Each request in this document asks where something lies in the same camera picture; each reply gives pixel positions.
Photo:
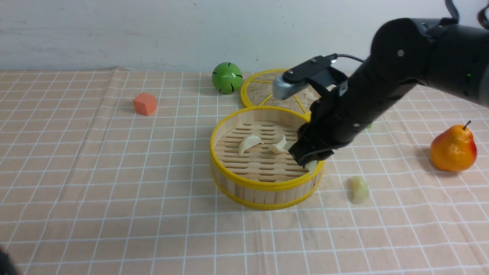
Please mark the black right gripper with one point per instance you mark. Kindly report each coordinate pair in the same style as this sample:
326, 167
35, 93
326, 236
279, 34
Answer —
328, 129

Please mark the greenish dumpling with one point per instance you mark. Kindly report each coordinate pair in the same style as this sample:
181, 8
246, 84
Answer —
311, 166
360, 190

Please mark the white dumpling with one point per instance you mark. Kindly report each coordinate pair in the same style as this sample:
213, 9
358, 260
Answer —
279, 146
248, 143

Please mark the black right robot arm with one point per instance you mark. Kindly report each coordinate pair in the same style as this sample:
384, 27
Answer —
404, 53

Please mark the bamboo steamer tray yellow rim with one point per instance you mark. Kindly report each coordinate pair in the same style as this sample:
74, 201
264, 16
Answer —
260, 179

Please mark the bamboo steamer lid yellow rim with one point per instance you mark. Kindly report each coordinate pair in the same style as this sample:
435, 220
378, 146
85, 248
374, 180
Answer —
257, 91

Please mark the green ball with black slits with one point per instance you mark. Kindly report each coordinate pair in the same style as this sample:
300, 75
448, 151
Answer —
227, 78

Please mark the orange yellow toy pear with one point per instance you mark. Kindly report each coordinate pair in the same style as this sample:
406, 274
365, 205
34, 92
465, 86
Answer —
454, 150

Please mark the orange cube block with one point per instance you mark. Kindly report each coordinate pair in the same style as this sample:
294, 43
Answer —
145, 104

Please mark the checkered beige tablecloth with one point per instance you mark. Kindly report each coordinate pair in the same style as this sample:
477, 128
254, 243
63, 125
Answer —
91, 187

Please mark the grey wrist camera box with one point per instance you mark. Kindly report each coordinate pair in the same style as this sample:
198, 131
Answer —
281, 89

